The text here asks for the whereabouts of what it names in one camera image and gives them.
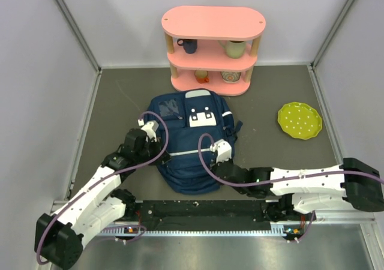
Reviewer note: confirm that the green polka dot plate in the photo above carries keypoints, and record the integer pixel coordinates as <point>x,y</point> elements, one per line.
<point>299,120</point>

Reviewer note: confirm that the patterned ceramic bowl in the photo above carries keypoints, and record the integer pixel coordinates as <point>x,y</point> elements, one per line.
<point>230,77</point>

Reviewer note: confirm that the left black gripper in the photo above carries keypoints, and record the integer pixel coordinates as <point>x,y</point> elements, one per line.
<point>158,145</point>

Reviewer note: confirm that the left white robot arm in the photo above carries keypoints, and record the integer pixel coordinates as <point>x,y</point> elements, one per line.
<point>61,237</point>

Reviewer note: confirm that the orange cup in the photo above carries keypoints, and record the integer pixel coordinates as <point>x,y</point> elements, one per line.
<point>201,76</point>

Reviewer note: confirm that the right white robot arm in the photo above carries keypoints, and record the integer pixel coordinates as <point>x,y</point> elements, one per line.
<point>352,184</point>

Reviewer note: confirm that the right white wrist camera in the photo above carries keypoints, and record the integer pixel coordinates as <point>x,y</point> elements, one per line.
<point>223,151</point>

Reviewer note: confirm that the navy blue backpack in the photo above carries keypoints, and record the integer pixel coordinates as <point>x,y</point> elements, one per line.
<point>183,117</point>

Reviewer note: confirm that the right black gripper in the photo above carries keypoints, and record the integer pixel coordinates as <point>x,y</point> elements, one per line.
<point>214,166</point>

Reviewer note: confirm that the dark blue mug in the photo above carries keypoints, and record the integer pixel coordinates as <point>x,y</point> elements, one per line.
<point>189,45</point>

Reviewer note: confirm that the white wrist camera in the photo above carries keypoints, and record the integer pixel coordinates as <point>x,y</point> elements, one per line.
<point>223,151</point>
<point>149,128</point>

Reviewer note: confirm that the pink three-tier shelf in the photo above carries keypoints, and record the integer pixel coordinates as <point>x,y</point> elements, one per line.
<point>208,25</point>

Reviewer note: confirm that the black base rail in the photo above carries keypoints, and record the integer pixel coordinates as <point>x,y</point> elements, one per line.
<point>210,215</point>

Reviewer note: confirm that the pale green mug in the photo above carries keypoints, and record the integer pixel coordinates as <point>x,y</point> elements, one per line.
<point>233,49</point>

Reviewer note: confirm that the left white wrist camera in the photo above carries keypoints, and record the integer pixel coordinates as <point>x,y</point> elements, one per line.
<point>149,128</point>

